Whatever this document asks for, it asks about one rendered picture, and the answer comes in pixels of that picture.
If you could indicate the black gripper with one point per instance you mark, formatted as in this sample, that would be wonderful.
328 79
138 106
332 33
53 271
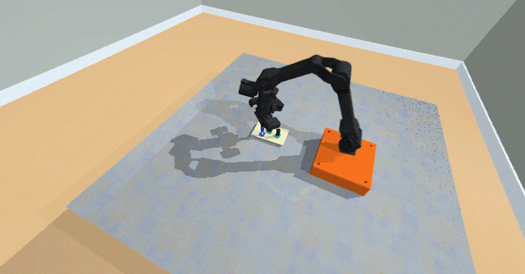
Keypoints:
263 113

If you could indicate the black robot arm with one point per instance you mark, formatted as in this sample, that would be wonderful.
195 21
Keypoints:
338 78

